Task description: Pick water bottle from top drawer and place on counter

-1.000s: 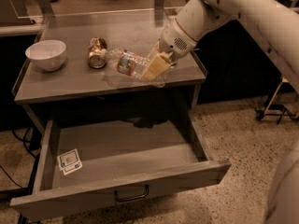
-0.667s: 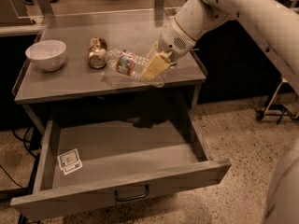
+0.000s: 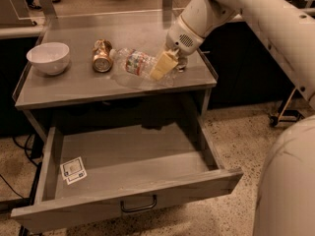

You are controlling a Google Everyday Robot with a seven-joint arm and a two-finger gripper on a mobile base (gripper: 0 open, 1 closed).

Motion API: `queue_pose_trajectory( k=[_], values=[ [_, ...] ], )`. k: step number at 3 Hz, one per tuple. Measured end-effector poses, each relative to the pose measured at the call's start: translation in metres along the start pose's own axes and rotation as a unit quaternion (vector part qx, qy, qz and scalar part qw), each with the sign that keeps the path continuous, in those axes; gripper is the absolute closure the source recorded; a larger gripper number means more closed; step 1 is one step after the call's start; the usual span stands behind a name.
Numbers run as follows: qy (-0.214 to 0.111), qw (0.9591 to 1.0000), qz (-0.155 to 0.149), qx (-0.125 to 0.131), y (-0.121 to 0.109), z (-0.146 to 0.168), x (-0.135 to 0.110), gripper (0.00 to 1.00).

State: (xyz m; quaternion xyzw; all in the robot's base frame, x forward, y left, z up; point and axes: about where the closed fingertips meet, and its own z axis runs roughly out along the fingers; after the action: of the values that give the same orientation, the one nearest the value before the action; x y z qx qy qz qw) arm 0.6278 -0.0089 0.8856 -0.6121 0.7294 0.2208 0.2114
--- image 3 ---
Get gold soda can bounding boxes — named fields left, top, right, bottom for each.
left=93, top=39, right=113, bottom=73

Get black floor cables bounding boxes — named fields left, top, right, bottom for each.
left=0, top=133, right=42, bottom=200

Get black drawer handle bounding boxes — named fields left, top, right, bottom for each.
left=120, top=195, right=158, bottom=213

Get grey cabinet counter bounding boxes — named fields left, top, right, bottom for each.
left=14, top=10, right=218, bottom=138

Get blue soda can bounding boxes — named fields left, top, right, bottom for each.
left=175, top=56, right=188, bottom=72

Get white tag sticker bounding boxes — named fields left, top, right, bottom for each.
left=60, top=157, right=87, bottom=185

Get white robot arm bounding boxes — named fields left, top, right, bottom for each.
left=153, top=0, right=315, bottom=236

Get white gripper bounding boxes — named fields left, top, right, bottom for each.
left=150, top=20, right=204, bottom=81

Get clear plastic water bottle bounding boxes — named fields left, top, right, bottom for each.
left=110, top=48, right=173, bottom=87

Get grey open top drawer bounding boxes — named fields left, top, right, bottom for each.
left=12, top=107, right=242, bottom=233

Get white bowl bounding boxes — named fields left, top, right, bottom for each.
left=27, top=42, right=70, bottom=75

